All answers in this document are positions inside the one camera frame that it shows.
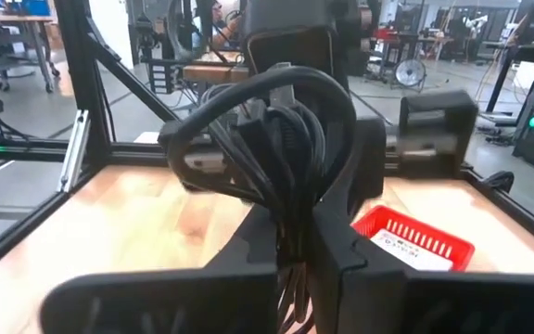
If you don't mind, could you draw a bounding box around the round floor fan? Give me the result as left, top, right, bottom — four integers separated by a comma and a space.
393, 57, 428, 90

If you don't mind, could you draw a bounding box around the black aluminium table frame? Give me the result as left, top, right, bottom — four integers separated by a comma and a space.
0, 0, 534, 285

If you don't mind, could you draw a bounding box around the person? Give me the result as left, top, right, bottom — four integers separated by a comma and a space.
198, 0, 246, 50

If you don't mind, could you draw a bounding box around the black usb cable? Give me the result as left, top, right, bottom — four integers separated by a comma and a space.
158, 64, 359, 334

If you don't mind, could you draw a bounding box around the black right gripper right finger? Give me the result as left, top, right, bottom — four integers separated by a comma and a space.
308, 116, 534, 334

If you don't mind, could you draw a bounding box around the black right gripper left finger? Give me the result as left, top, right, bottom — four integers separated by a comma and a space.
39, 203, 280, 334

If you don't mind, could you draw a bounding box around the blue storage bin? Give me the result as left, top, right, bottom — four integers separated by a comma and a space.
2, 0, 53, 18

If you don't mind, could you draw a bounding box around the white printed card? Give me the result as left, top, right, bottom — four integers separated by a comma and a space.
369, 227, 455, 273

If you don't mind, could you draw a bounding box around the wooden workbench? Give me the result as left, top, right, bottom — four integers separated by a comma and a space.
182, 49, 250, 85

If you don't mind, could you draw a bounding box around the silver aluminium bracket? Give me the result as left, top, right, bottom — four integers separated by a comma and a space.
57, 109, 94, 194

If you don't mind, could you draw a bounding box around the red plastic basket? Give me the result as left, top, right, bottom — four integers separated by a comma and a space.
350, 204, 477, 273

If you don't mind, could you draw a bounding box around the dark grey upright panel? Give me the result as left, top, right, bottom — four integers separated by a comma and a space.
241, 0, 340, 78

